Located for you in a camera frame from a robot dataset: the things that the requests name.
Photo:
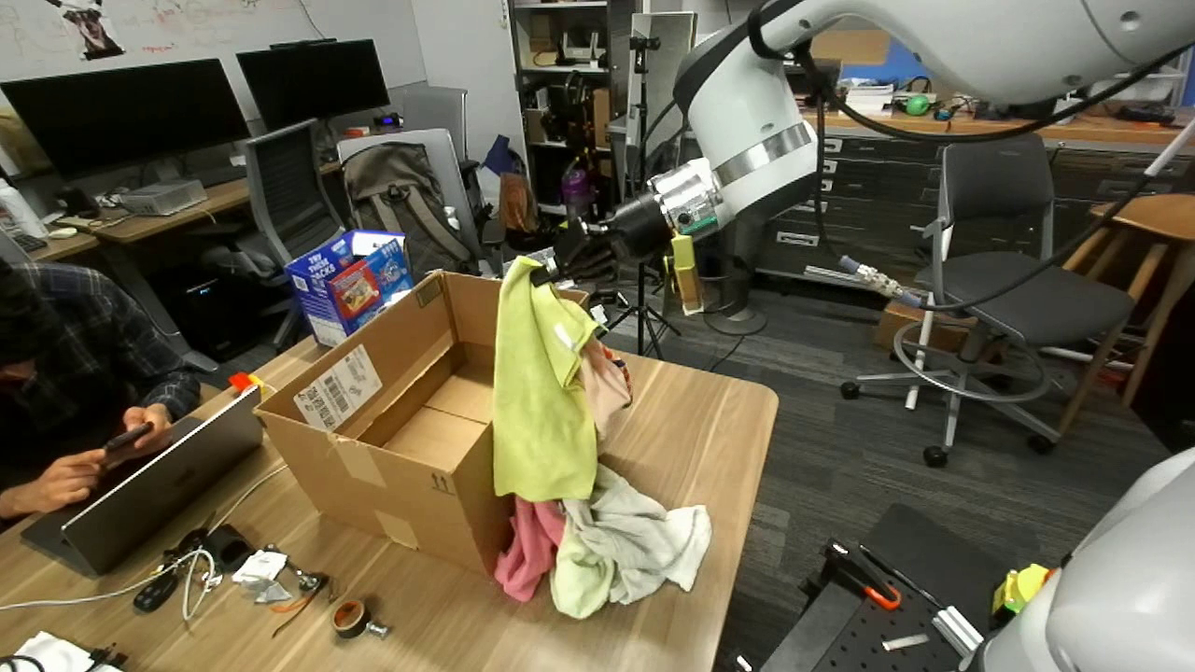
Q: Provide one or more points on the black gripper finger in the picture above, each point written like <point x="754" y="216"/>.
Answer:
<point x="597" y="278"/>
<point x="584" y="246"/>

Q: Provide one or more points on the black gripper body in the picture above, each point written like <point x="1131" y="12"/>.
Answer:
<point x="635" y="229"/>

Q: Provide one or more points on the lime green microfiber cloth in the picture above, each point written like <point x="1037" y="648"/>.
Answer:
<point x="542" y="398"/>

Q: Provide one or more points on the white terry towel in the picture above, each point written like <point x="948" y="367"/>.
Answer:
<point x="642" y="536"/>

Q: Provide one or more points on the person left forearm plaid sleeve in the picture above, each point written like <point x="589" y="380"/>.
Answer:
<point x="152" y="387"/>

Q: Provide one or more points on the blue product box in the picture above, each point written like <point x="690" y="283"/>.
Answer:
<point x="348" y="283"/>

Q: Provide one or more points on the small cardboard floor box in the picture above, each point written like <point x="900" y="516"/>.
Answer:
<point x="917" y="327"/>

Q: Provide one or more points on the brown cardboard box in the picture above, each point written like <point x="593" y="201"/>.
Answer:
<point x="375" y="486"/>

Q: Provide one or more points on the person left hand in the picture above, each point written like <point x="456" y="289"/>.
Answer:
<point x="152" y="426"/>

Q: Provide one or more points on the person right hand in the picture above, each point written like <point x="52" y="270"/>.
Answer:
<point x="63" y="482"/>

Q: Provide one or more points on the black tripod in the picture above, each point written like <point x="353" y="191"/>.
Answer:
<point x="645" y="311"/>

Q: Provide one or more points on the metal storage shelf rack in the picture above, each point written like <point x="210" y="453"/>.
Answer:
<point x="563" y="74"/>

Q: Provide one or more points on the olive grey backpack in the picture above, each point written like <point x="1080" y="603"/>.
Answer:
<point x="396" y="197"/>

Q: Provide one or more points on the black drawer cabinet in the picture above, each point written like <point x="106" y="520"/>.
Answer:
<point x="871" y="209"/>

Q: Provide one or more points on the pink cloth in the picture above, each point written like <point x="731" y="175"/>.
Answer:
<point x="527" y="553"/>

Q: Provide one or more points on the grey framed monitor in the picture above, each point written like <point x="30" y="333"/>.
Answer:
<point x="292" y="189"/>

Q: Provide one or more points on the black computer monitor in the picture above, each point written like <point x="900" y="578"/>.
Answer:
<point x="126" y="117"/>
<point x="310" y="78"/>

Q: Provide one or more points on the wooden office desk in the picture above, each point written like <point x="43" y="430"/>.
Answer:
<point x="230" y="195"/>

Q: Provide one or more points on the black swivel office chair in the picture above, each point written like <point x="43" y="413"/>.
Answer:
<point x="1032" y="303"/>

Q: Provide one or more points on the brown tape roll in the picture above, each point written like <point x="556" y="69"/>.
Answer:
<point x="356" y="617"/>

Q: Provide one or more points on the grey keyboard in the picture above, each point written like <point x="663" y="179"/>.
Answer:
<point x="164" y="197"/>

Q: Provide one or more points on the black perforated breadboard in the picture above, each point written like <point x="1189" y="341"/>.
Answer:
<point x="833" y="638"/>

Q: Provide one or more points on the small clear packet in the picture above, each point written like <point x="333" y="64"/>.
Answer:
<point x="264" y="569"/>

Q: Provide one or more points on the black power adapter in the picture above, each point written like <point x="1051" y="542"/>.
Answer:
<point x="227" y="546"/>

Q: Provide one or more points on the wooden workbench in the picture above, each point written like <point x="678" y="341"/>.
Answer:
<point x="1096" y="131"/>

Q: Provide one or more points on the grey laptop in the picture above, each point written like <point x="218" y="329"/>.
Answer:
<point x="164" y="480"/>

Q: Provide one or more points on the black phone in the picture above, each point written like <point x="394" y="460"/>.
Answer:
<point x="126" y="440"/>

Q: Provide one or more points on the silver metal cylinder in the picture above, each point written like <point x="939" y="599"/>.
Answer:
<point x="958" y="628"/>

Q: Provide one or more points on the wooden stool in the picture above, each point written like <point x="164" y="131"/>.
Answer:
<point x="1158" y="216"/>

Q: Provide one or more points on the person head and torso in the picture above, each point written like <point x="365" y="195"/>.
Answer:
<point x="63" y="348"/>

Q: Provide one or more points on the llama figure picture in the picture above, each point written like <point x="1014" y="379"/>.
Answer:
<point x="93" y="26"/>

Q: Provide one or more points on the blue wall board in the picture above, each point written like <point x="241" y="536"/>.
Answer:
<point x="889" y="64"/>

